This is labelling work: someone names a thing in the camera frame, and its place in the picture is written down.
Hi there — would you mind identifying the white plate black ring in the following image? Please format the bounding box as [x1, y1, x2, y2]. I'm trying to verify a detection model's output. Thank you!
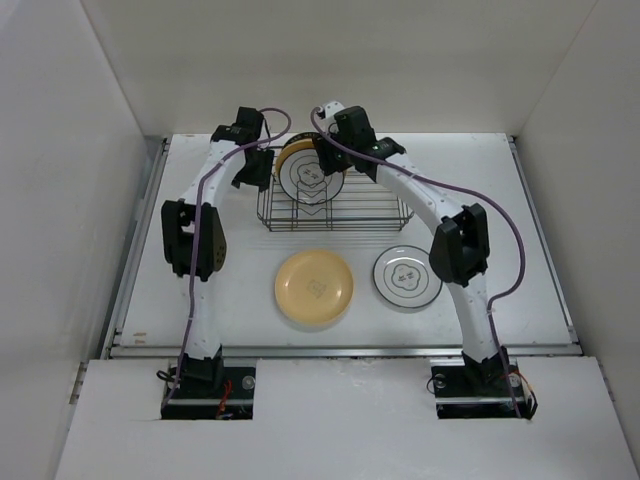
[276, 145, 346, 204]
[372, 244, 444, 314]

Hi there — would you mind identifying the yellow plate with drawing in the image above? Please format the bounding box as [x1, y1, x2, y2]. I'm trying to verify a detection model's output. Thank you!
[274, 249, 355, 329]

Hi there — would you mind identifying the white plate green lettered rim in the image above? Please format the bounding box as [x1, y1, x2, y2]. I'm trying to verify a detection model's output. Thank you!
[284, 131, 320, 147]

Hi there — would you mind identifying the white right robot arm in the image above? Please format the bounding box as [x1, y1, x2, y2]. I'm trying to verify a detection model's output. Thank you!
[310, 102, 507, 394]

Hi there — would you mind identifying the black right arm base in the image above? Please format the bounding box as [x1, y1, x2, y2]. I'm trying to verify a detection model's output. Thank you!
[427, 353, 538, 420]

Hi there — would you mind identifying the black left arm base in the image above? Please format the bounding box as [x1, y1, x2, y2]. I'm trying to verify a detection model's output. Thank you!
[156, 352, 257, 421]

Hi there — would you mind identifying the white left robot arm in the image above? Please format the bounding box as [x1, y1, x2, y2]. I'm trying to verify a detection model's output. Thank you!
[161, 107, 275, 360]

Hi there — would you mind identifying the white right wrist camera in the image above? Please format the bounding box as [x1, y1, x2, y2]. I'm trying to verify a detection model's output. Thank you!
[315, 100, 345, 132]

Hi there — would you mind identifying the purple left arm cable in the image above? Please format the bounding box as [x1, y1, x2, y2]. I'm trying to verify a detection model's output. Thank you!
[164, 107, 294, 406]

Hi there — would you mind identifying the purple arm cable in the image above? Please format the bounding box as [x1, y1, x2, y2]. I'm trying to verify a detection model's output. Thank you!
[164, 107, 294, 406]
[310, 105, 527, 419]

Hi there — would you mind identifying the metal wire dish rack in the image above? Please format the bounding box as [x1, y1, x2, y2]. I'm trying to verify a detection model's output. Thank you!
[256, 151, 413, 232]

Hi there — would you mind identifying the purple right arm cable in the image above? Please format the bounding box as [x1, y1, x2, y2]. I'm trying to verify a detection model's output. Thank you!
[310, 105, 527, 419]

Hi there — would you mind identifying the aluminium frame rail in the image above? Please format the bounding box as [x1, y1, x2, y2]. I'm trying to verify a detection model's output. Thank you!
[107, 133, 581, 358]

